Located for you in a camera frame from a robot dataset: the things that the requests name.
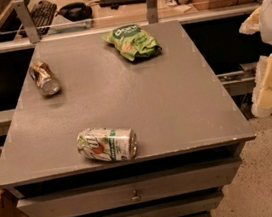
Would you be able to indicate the top grey drawer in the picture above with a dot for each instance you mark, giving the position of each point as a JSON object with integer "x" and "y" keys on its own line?
{"x": 129, "y": 191}

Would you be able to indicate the right metal frame post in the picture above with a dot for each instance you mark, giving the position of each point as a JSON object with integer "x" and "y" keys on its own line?
{"x": 152, "y": 12}

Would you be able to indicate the gold crushed soda can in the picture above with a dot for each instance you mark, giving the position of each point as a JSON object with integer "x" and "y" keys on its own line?
{"x": 44, "y": 79}

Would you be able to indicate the left metal frame post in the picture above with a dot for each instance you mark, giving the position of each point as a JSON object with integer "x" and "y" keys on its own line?
{"x": 24, "y": 15}

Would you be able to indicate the metal frame post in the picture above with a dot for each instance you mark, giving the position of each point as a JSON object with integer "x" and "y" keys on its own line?
{"x": 152, "y": 12}
{"x": 24, "y": 15}

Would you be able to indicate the green chip bag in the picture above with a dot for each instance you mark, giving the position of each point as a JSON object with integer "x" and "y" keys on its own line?
{"x": 133, "y": 42}

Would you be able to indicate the white green 7up can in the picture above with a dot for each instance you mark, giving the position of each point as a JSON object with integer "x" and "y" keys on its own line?
{"x": 107, "y": 144}

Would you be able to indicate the grey drawer cabinet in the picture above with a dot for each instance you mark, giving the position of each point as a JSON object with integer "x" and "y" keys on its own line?
{"x": 155, "y": 138}

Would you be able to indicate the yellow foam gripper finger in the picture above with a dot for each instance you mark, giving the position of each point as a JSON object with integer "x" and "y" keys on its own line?
{"x": 262, "y": 92}
{"x": 251, "y": 24}

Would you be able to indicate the black headphones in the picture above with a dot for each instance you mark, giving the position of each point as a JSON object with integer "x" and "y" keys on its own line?
{"x": 76, "y": 11}

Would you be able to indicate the black computer keyboard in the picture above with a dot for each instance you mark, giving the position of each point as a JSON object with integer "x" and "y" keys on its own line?
{"x": 42, "y": 14}

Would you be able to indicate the middle grey drawer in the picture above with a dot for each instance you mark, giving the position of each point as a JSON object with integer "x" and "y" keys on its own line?
{"x": 188, "y": 205}

